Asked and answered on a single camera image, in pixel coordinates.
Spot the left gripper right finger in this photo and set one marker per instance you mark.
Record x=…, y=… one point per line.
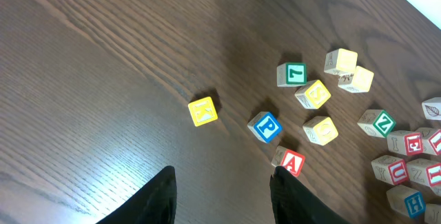
x=293, y=203

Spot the green block N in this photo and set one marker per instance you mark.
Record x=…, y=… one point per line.
x=432, y=214

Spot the red block U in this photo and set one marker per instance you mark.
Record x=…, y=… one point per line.
x=390, y=169

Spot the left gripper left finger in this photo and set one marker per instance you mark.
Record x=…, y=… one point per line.
x=154, y=203

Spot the yellow block top left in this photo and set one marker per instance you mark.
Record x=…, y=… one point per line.
x=340, y=61

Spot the yellow block lower left cluster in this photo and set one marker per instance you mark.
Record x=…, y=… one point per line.
x=320, y=130

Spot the green block Z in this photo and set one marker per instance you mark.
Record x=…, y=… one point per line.
x=377, y=123

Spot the yellow block beside green L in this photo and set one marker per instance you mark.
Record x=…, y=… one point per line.
x=313, y=95

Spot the blue block top L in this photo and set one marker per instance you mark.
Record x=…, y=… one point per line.
x=432, y=108

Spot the red block A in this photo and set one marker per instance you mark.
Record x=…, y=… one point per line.
x=288, y=159

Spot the blue block E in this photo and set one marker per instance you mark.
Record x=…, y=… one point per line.
x=406, y=201

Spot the red block E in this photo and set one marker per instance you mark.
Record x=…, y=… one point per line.
x=404, y=142

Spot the red block D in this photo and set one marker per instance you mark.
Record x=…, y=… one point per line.
x=424, y=172

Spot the blue block P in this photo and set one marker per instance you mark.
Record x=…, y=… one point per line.
x=265, y=127

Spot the yellow block far left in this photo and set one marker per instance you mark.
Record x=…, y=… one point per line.
x=202, y=111

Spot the blue block D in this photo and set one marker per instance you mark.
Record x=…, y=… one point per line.
x=436, y=190

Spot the yellow block S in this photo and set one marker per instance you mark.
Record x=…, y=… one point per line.
x=357, y=82

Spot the red block I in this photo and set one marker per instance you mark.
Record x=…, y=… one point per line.
x=430, y=140

